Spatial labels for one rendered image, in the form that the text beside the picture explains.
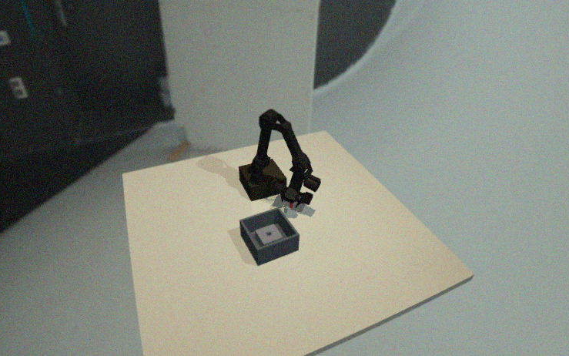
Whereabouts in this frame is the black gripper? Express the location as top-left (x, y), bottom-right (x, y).
top-left (273, 180), bottom-right (313, 208)

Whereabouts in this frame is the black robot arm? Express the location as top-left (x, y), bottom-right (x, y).
top-left (247, 109), bottom-right (321, 203)

